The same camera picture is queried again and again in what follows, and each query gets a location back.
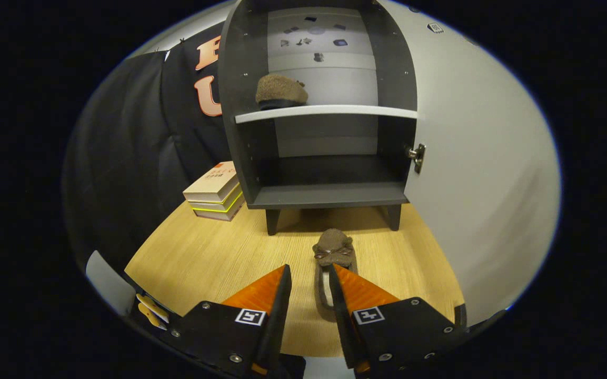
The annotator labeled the grey yellow-edged book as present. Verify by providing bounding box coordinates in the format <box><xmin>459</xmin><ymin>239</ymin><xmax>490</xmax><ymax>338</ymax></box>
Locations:
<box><xmin>187</xmin><ymin>185</ymin><xmax>244</xmax><ymax>213</ymax></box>

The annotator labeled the metal door hinge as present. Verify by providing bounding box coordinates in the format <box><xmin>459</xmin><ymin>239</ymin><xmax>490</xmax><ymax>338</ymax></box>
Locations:
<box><xmin>407</xmin><ymin>143</ymin><xmax>426</xmax><ymax>174</ymax></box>

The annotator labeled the black backdrop cloth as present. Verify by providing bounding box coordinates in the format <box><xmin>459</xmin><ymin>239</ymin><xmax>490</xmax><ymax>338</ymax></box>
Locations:
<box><xmin>64</xmin><ymin>24</ymin><xmax>233</xmax><ymax>274</ymax></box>

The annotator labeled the dark grey shoe cabinet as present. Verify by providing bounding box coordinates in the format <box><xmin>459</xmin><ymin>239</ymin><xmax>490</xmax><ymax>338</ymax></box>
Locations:
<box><xmin>218</xmin><ymin>0</ymin><xmax>420</xmax><ymax>236</ymax></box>

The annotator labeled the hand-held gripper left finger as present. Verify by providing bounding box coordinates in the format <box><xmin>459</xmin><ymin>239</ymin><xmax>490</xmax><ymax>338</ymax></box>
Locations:
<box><xmin>169</xmin><ymin>264</ymin><xmax>292</xmax><ymax>377</ymax></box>

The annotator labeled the beige paperback book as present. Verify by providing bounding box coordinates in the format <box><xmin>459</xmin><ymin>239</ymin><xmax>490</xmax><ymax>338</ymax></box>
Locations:
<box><xmin>183</xmin><ymin>161</ymin><xmax>241</xmax><ymax>203</ymax></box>

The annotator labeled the white cabinet shelf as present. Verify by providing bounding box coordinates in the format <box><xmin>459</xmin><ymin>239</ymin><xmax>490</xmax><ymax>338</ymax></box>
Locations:
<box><xmin>235</xmin><ymin>105</ymin><xmax>419</xmax><ymax>124</ymax></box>

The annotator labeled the brown fluffy shoe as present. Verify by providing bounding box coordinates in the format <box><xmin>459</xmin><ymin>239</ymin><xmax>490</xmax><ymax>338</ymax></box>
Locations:
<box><xmin>312</xmin><ymin>228</ymin><xmax>359</xmax><ymax>323</ymax></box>
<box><xmin>255</xmin><ymin>74</ymin><xmax>309</xmax><ymax>111</ymax></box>

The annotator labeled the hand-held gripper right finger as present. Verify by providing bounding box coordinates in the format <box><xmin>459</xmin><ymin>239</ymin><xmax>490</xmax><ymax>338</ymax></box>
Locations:
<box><xmin>329</xmin><ymin>263</ymin><xmax>467</xmax><ymax>377</ymax></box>

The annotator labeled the beige shoe cabinet door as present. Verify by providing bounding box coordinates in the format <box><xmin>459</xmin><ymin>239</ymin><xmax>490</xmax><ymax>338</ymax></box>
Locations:
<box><xmin>377</xmin><ymin>0</ymin><xmax>562</xmax><ymax>327</ymax></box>

